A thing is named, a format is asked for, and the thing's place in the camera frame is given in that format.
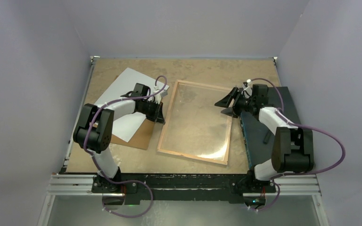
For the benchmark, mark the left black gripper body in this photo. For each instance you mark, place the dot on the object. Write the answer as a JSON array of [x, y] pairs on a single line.
[[150, 109]]

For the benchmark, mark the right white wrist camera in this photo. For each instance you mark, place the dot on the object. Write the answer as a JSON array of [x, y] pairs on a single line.
[[246, 88]]

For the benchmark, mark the printed photo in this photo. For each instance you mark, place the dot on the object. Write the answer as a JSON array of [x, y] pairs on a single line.
[[125, 126]]

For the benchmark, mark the small hammer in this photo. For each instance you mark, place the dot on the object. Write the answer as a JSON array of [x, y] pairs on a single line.
[[267, 137]]

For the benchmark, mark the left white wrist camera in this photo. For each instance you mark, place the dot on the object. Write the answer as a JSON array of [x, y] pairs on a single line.
[[158, 95]]

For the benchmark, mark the aluminium frame rails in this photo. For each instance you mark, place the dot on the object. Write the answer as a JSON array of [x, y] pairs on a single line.
[[70, 201]]

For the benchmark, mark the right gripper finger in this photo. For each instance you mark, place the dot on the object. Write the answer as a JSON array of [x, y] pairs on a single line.
[[229, 112], [226, 101]]

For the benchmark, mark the brown backing board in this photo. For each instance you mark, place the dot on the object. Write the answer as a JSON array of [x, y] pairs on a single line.
[[140, 139]]

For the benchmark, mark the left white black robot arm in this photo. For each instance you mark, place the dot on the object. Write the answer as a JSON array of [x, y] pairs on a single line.
[[93, 130]]

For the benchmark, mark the wooden picture frame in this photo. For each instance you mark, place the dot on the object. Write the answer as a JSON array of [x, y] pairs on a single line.
[[160, 140]]

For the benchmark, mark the dark blue book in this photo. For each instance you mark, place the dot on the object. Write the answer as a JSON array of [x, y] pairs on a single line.
[[254, 131]]

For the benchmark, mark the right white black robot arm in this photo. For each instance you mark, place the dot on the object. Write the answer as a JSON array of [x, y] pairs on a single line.
[[292, 149]]

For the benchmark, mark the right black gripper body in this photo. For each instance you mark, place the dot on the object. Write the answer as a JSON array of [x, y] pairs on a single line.
[[242, 104]]

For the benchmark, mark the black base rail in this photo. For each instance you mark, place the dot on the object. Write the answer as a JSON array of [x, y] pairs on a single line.
[[135, 187]]

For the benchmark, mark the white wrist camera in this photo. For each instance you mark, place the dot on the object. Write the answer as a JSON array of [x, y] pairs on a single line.
[[158, 95], [246, 88]]

